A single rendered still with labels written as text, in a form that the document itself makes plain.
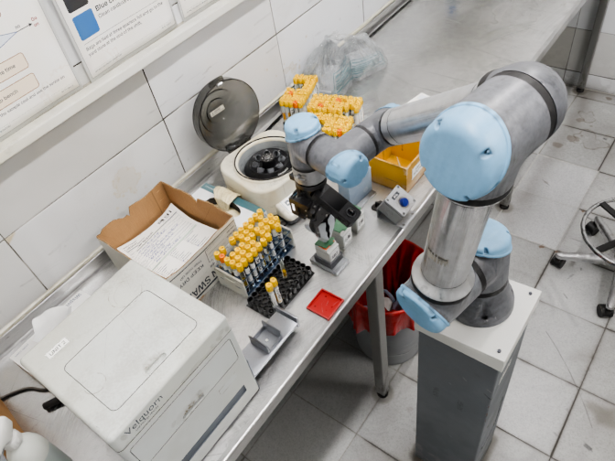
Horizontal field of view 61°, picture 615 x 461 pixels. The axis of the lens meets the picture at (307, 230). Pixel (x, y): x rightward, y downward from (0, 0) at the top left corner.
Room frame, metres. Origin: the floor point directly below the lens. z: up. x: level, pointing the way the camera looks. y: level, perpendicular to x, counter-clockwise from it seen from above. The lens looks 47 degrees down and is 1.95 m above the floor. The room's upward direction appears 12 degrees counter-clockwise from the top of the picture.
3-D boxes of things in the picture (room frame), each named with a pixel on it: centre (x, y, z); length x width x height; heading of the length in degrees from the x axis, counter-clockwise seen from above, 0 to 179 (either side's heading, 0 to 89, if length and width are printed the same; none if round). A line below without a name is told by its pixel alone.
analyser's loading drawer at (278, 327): (0.64, 0.16, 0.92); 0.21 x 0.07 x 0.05; 135
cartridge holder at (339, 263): (0.88, -0.04, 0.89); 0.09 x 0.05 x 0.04; 43
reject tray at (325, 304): (0.75, -0.01, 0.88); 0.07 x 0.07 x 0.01; 45
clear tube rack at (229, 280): (0.92, 0.15, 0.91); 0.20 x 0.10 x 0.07; 135
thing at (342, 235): (0.94, -0.08, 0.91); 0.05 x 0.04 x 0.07; 45
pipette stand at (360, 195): (1.09, -0.16, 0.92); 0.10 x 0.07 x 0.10; 130
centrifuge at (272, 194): (1.21, 0.06, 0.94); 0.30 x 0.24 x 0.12; 36
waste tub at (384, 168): (1.16, -0.30, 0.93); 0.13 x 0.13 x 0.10; 44
